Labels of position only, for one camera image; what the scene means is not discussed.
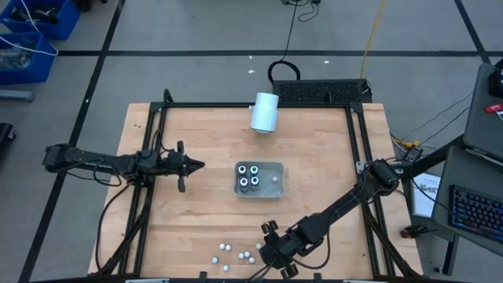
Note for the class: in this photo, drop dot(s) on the small red object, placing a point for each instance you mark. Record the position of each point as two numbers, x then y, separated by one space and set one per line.
494 108

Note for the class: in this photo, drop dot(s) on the black perforated control box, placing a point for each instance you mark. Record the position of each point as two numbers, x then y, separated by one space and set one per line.
318 91

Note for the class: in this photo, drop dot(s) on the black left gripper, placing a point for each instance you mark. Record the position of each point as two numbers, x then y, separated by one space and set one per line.
175 165

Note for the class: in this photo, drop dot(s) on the black floor clamp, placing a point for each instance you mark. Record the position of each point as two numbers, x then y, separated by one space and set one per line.
412 232

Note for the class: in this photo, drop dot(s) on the blue storage bin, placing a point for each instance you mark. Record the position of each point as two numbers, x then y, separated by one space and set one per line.
35 72
59 27

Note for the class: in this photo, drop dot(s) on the black floor object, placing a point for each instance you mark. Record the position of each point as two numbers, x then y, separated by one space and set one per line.
6 137

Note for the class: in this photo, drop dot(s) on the black desk object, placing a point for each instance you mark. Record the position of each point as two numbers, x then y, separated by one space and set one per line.
497 80

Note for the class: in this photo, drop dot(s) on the black aluminium frame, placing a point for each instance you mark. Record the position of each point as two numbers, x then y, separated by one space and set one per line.
255 105

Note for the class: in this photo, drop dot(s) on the grey side tabletop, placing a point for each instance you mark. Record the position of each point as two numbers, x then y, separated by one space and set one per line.
483 118

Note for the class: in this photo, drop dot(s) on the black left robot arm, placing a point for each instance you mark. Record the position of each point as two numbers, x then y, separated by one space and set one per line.
98 162

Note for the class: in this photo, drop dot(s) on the white paper sheet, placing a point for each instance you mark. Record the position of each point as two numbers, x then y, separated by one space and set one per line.
422 204

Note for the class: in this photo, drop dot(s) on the grey plastic bin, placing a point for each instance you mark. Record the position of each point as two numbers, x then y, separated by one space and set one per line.
271 190

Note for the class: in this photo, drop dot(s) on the large green-tipped coloring bottle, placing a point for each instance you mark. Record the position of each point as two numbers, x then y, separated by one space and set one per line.
254 170

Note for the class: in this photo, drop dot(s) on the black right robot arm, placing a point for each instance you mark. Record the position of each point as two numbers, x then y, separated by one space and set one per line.
346 200

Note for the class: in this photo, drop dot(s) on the grey metal bar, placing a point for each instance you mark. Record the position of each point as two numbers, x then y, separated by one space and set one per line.
15 95

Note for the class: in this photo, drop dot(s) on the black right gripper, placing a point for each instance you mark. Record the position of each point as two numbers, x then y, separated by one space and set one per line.
291 243

